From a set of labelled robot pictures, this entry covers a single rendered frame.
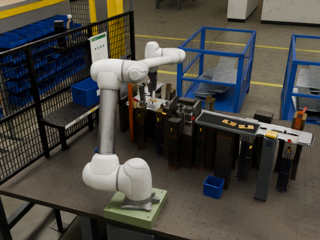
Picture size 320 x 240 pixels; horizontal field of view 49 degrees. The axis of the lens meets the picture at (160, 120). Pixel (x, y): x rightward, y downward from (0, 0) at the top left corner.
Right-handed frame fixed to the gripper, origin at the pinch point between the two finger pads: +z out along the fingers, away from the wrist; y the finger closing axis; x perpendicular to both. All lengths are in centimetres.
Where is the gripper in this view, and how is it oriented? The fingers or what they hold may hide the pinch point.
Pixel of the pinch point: (152, 95)
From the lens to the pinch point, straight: 270.3
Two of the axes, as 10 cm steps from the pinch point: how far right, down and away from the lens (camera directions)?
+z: 0.0, 8.8, 4.7
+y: 4.6, -4.2, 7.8
